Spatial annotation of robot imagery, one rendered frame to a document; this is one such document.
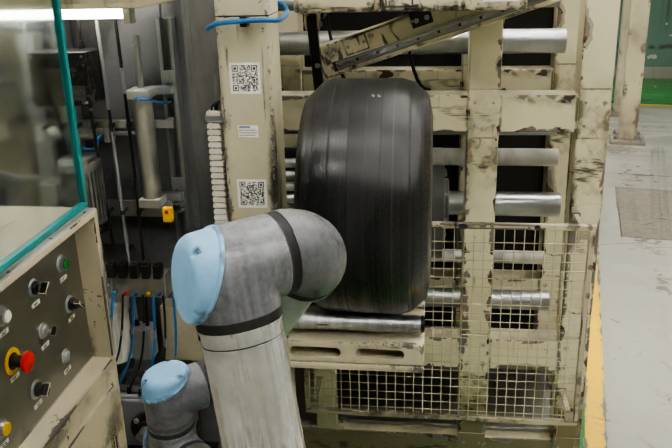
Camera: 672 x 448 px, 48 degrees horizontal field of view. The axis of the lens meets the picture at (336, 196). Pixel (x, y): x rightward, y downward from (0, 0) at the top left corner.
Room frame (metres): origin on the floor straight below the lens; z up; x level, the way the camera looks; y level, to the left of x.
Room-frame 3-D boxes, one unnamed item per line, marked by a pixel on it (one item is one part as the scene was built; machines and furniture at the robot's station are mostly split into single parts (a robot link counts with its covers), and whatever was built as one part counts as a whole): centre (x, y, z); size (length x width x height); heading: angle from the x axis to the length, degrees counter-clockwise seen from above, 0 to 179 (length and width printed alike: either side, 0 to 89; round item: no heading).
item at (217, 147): (1.85, 0.29, 1.19); 0.05 x 0.04 x 0.48; 173
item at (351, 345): (1.72, -0.04, 0.84); 0.36 x 0.09 x 0.06; 83
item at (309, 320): (1.72, -0.04, 0.90); 0.35 x 0.05 x 0.05; 83
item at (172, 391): (1.26, 0.32, 0.99); 0.12 x 0.09 x 0.12; 121
